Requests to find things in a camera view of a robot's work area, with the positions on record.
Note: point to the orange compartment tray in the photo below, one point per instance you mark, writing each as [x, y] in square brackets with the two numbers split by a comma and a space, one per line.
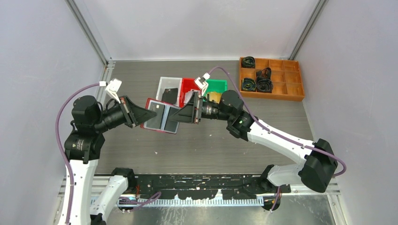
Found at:
[286, 78]

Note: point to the gold credit card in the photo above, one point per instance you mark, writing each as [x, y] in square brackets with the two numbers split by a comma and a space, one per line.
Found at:
[214, 96]

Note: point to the grey card in holder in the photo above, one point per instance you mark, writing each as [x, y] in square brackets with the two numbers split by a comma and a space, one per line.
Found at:
[155, 116]

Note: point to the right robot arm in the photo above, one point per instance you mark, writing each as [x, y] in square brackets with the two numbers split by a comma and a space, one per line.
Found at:
[314, 162]

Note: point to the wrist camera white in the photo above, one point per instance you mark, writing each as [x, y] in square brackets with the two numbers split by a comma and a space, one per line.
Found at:
[201, 83]
[111, 88]

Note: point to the red plastic bin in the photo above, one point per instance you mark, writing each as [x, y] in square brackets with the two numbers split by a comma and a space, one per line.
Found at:
[187, 85]

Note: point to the black credit card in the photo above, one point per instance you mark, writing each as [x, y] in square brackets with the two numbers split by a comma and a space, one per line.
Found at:
[170, 96]

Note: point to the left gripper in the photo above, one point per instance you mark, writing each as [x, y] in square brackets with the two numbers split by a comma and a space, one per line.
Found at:
[134, 114]

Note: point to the white credit card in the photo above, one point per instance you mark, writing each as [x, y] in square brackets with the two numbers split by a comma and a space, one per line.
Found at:
[188, 98]

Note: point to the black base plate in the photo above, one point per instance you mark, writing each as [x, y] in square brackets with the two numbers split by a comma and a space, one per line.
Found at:
[201, 186]

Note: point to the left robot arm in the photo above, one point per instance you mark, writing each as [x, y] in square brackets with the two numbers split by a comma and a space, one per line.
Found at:
[82, 151]

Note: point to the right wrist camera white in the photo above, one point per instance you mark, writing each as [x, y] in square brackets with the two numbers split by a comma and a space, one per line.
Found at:
[201, 83]

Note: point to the white plastic bin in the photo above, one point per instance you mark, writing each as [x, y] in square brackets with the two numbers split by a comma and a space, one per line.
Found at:
[167, 83]

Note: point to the green plastic bin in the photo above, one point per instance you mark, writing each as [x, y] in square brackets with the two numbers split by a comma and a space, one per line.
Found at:
[216, 86]

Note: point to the red leather card holder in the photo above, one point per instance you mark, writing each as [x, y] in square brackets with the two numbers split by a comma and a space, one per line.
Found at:
[160, 116]

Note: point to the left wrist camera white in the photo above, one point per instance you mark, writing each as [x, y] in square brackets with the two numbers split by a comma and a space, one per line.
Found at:
[111, 88]

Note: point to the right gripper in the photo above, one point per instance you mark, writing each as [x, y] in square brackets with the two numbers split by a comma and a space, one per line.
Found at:
[186, 114]

